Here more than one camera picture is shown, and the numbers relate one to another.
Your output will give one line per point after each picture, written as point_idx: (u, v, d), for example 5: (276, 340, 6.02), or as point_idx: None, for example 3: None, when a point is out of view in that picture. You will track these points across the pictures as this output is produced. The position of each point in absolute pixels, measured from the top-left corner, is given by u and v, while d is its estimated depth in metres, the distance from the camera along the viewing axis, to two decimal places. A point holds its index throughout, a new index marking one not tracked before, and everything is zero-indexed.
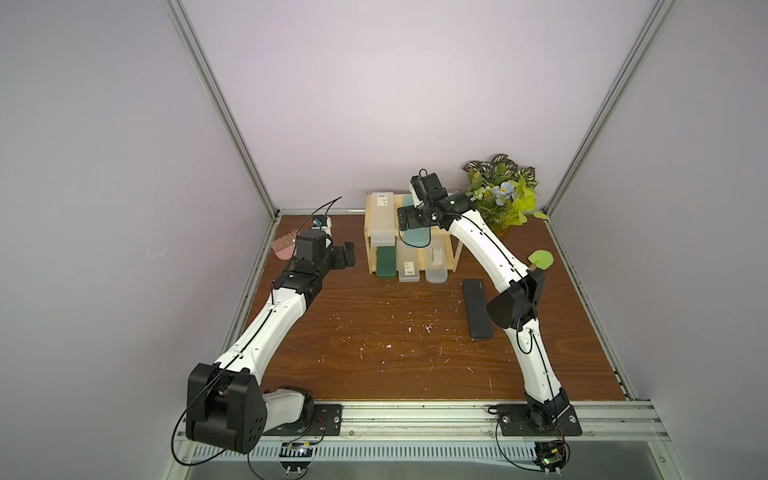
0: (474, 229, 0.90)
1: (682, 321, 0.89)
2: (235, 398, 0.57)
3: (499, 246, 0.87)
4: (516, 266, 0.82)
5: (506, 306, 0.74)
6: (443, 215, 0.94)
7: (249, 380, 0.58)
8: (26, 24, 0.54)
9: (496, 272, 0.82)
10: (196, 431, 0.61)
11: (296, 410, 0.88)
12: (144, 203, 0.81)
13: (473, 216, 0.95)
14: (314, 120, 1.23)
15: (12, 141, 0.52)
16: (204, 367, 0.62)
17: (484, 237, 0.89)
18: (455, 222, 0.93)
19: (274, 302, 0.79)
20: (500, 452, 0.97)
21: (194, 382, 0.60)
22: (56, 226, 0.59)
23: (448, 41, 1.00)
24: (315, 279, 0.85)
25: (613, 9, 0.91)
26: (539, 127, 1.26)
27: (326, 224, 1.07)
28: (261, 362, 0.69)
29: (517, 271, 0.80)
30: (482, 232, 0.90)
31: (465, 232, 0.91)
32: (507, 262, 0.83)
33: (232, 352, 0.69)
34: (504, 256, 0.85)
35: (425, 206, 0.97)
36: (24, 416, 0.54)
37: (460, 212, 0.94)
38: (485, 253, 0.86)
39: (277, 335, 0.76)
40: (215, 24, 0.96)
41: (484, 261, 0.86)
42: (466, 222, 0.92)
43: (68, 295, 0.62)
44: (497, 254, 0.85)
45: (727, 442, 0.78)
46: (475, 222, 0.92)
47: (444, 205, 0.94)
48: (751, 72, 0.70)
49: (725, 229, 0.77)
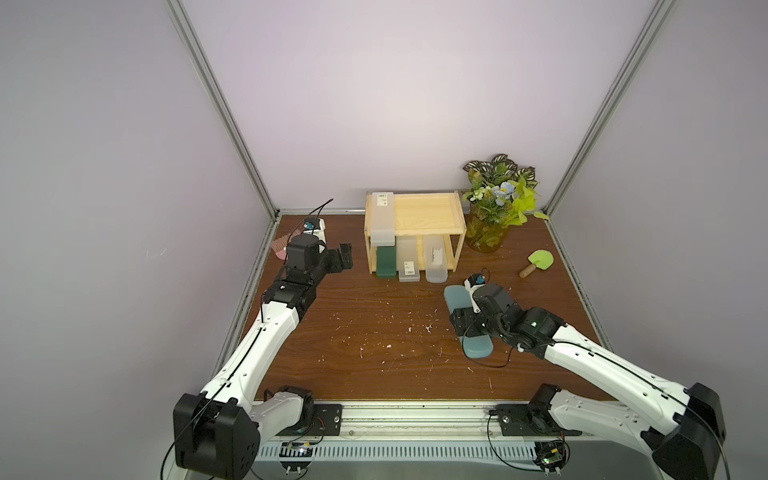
0: (580, 351, 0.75)
1: (681, 322, 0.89)
2: (222, 431, 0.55)
3: (629, 367, 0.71)
4: (666, 389, 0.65)
5: (692, 461, 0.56)
6: (530, 345, 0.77)
7: (236, 411, 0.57)
8: (27, 24, 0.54)
9: (646, 407, 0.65)
10: (185, 463, 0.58)
11: (295, 412, 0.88)
12: (144, 203, 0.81)
13: (566, 333, 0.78)
14: (313, 120, 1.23)
15: (12, 139, 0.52)
16: (190, 398, 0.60)
17: (597, 360, 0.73)
18: (550, 348, 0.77)
19: (263, 321, 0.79)
20: (496, 452, 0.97)
21: (179, 414, 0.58)
22: (54, 226, 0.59)
23: (448, 40, 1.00)
24: (307, 289, 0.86)
25: (614, 8, 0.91)
26: (540, 126, 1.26)
27: (318, 226, 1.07)
28: (250, 389, 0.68)
29: (678, 401, 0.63)
30: (593, 355, 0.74)
31: (570, 358, 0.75)
32: (652, 388, 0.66)
33: (220, 379, 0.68)
34: (643, 381, 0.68)
35: (505, 333, 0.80)
36: (23, 415, 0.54)
37: (549, 334, 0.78)
38: (615, 383, 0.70)
39: (267, 356, 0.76)
40: (215, 24, 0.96)
41: (620, 393, 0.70)
42: (563, 345, 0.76)
43: (68, 295, 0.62)
44: (633, 380, 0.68)
45: (729, 443, 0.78)
46: (574, 340, 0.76)
47: (527, 330, 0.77)
48: (752, 71, 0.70)
49: (726, 229, 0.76)
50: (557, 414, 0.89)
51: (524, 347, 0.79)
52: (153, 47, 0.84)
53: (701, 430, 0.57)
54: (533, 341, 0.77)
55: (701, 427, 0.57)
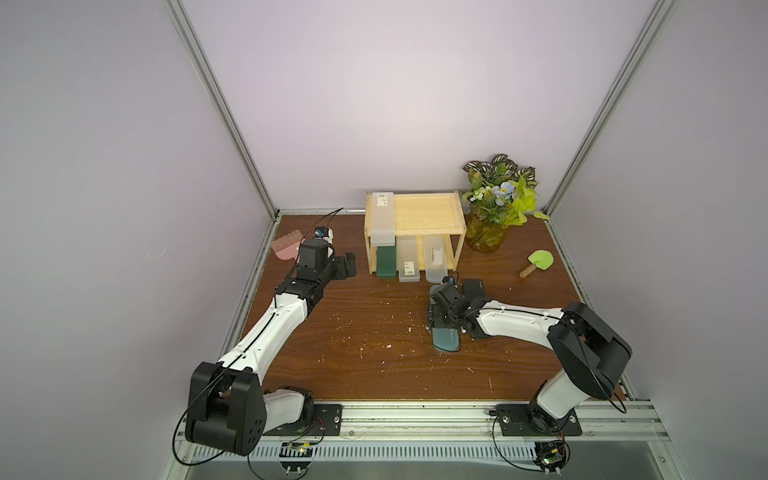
0: (495, 310, 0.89)
1: (681, 320, 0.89)
2: (236, 398, 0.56)
3: (523, 310, 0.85)
4: (549, 313, 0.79)
5: (572, 359, 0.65)
6: (471, 327, 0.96)
7: (252, 379, 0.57)
8: (25, 24, 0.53)
9: (536, 330, 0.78)
10: (196, 433, 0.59)
11: (296, 410, 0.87)
12: (144, 203, 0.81)
13: (493, 303, 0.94)
14: (314, 121, 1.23)
15: (12, 141, 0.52)
16: (207, 366, 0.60)
17: (507, 311, 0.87)
18: (478, 318, 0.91)
19: (277, 306, 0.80)
20: (498, 452, 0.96)
21: (196, 381, 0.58)
22: (53, 227, 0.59)
23: (447, 41, 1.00)
24: (316, 286, 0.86)
25: (613, 10, 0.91)
26: (540, 127, 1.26)
27: (327, 234, 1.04)
28: (263, 362, 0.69)
29: (553, 317, 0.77)
30: (503, 310, 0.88)
31: (490, 319, 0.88)
32: (537, 315, 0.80)
33: (236, 350, 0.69)
34: (534, 314, 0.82)
35: (452, 318, 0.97)
36: (20, 416, 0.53)
37: (477, 308, 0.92)
38: (520, 326, 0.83)
39: (278, 338, 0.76)
40: (215, 25, 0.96)
41: (526, 331, 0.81)
42: (484, 309, 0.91)
43: (67, 296, 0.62)
44: (524, 316, 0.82)
45: (729, 443, 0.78)
46: (491, 305, 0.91)
47: (465, 313, 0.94)
48: (753, 71, 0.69)
49: (726, 230, 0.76)
50: (545, 403, 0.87)
51: (468, 327, 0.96)
52: (153, 47, 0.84)
53: (570, 330, 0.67)
54: (473, 323, 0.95)
55: (568, 328, 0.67)
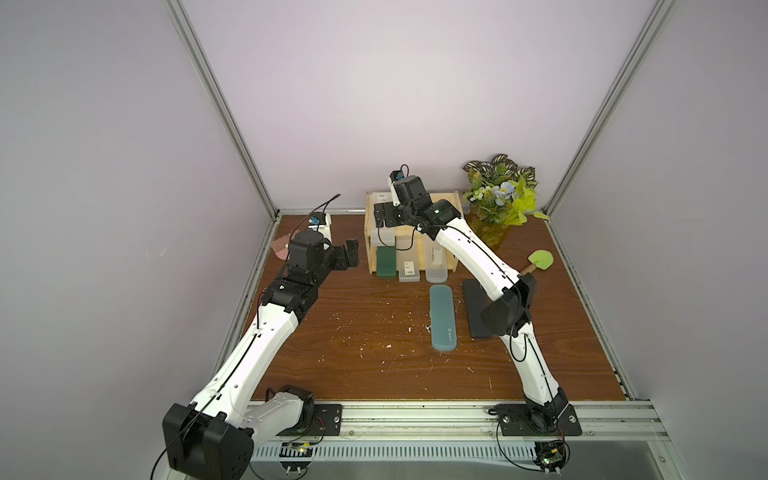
0: (462, 237, 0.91)
1: (681, 319, 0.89)
2: (210, 448, 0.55)
3: (487, 252, 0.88)
4: (507, 272, 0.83)
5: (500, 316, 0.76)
6: (428, 225, 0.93)
7: (224, 429, 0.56)
8: (25, 23, 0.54)
9: (488, 281, 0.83)
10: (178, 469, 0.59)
11: (295, 414, 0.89)
12: (143, 202, 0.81)
13: (460, 225, 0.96)
14: (314, 120, 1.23)
15: (15, 141, 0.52)
16: (180, 409, 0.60)
17: (471, 244, 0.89)
18: (441, 232, 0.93)
19: (258, 327, 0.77)
20: (502, 452, 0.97)
21: (168, 424, 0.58)
22: (55, 225, 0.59)
23: (448, 41, 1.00)
24: (308, 290, 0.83)
25: (614, 8, 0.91)
26: (541, 126, 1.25)
27: (324, 224, 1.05)
28: (241, 401, 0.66)
29: (510, 278, 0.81)
30: (469, 240, 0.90)
31: (452, 241, 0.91)
32: (497, 269, 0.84)
33: (210, 390, 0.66)
34: (494, 263, 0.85)
35: (410, 212, 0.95)
36: (21, 417, 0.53)
37: (444, 221, 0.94)
38: (474, 261, 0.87)
39: (260, 365, 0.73)
40: (215, 23, 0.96)
41: (476, 270, 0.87)
42: (452, 231, 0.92)
43: (67, 295, 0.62)
44: (487, 262, 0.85)
45: (728, 442, 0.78)
46: (460, 230, 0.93)
47: (428, 214, 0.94)
48: (750, 72, 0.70)
49: (725, 229, 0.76)
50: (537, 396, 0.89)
51: (422, 228, 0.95)
52: (152, 46, 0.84)
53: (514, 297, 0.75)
54: (431, 223, 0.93)
55: (512, 293, 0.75)
